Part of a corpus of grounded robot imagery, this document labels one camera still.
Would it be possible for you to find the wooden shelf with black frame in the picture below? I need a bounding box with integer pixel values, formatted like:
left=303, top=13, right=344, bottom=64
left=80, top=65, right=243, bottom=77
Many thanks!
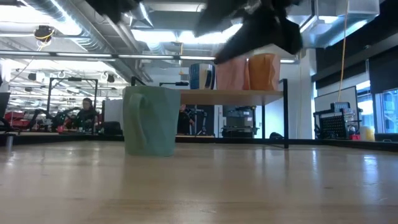
left=130, top=75, right=290, bottom=149

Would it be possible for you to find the green coffee mug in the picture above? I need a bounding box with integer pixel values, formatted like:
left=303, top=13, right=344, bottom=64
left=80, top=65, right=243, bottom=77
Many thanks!
left=122, top=85, right=182, bottom=157

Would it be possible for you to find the black equipment cabinet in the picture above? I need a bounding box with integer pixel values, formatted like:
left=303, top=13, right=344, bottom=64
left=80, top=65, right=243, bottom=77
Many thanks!
left=221, top=105, right=259, bottom=138

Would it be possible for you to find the red bin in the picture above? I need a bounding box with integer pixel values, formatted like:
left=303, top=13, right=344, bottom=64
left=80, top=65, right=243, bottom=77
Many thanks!
left=4, top=111, right=33, bottom=129

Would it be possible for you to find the black metal rig frame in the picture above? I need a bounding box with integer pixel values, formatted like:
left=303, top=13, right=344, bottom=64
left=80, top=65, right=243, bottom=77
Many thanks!
left=159, top=81, right=190, bottom=88
left=48, top=77, right=100, bottom=108

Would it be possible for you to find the blue and white coffee mug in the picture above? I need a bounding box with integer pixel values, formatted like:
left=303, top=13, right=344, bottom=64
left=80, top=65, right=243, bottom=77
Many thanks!
left=188, top=62, right=216, bottom=91

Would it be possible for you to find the person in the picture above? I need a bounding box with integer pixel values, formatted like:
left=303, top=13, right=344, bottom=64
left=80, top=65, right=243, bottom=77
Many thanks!
left=75, top=97, right=100, bottom=132
left=177, top=103, right=196, bottom=135

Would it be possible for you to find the white board panel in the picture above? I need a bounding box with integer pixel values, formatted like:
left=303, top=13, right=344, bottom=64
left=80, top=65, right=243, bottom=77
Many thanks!
left=313, top=85, right=359, bottom=113

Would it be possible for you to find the long ceiling light strip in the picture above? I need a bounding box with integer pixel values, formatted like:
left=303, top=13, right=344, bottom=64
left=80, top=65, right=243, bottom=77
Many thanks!
left=0, top=49, right=301, bottom=64

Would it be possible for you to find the yellow hanging cord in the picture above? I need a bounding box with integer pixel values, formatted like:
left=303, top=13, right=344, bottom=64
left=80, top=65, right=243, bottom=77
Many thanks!
left=336, top=0, right=351, bottom=103

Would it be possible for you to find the orange floral patterned coffee mug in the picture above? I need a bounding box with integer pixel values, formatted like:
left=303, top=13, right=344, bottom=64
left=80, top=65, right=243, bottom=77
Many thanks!
left=248, top=52, right=282, bottom=91

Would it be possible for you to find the black pegboard rack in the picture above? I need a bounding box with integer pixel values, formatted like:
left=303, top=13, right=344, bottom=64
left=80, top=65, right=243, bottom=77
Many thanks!
left=313, top=101, right=358, bottom=140

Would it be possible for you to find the pink coffee mug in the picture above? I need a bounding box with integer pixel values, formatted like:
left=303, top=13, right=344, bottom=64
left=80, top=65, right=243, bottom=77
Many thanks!
left=215, top=55, right=249, bottom=91

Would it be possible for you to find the silver ceiling air duct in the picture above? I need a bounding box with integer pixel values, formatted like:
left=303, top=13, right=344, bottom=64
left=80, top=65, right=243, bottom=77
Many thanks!
left=123, top=0, right=155, bottom=29

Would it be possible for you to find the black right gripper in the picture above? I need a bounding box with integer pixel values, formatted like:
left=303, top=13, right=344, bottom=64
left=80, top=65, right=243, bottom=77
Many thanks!
left=193, top=0, right=305, bottom=65

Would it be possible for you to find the black ceiling device yellow cable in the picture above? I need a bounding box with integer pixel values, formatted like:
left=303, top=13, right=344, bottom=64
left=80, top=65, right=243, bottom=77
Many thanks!
left=33, top=24, right=56, bottom=44

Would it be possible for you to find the yellow bottle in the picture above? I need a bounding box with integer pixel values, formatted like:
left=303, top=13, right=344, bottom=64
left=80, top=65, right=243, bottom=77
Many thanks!
left=359, top=125, right=376, bottom=142

